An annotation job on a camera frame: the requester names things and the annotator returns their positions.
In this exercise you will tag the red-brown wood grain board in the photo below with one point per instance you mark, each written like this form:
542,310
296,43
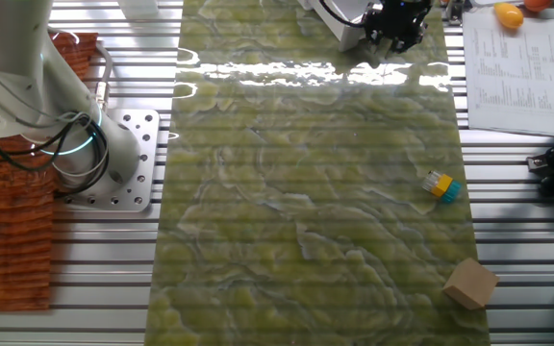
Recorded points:
7,230

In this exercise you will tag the orange toy fruit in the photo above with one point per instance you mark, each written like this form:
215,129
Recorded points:
537,5

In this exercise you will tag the large wooden block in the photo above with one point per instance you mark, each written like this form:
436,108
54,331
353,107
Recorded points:
470,283

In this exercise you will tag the white plastic block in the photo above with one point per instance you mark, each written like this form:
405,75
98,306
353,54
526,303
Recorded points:
137,8

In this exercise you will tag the white plastic drawer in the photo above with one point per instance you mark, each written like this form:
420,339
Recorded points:
342,19

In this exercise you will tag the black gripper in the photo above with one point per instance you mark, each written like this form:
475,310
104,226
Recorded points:
397,14

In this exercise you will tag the yellow teal clear toy brick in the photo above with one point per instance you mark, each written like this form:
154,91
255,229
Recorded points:
440,186

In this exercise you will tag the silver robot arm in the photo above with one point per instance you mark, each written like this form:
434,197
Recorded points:
17,48

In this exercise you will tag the green marble pattern mat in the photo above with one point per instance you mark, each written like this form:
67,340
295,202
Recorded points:
306,192

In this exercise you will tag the yellow toy fruit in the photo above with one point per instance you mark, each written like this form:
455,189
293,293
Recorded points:
509,15

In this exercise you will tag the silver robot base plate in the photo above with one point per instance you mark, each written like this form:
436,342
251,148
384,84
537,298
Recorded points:
144,163

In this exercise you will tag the printed white paper sheet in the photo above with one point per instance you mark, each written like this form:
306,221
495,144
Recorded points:
512,77

